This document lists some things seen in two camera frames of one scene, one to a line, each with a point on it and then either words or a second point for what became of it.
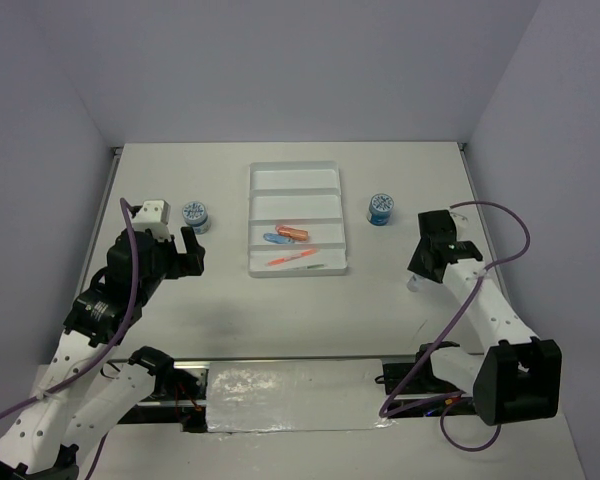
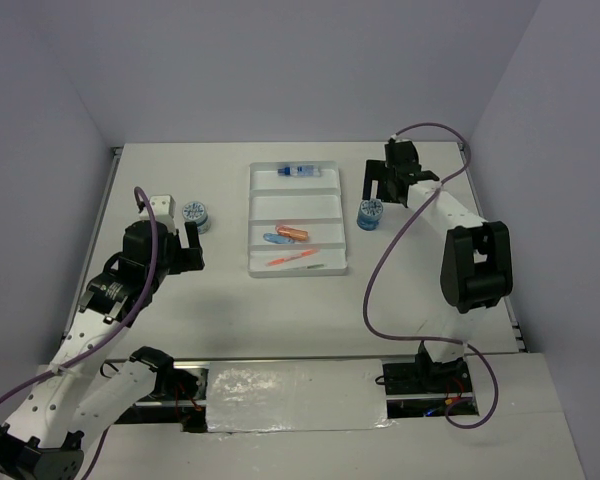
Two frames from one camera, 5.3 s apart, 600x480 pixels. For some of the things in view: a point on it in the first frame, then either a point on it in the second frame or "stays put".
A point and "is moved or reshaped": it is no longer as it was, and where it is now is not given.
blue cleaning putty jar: x=381 y=206 is moved or reshaped
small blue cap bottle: x=413 y=284 → x=299 y=171
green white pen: x=306 y=267 stays put
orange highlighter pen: x=292 y=257 stays put
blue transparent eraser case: x=278 y=239 stays put
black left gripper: x=189 y=263 stays put
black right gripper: x=416 y=265 → x=377 y=170
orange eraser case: x=296 y=233 stays put
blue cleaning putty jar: x=195 y=215 stays put
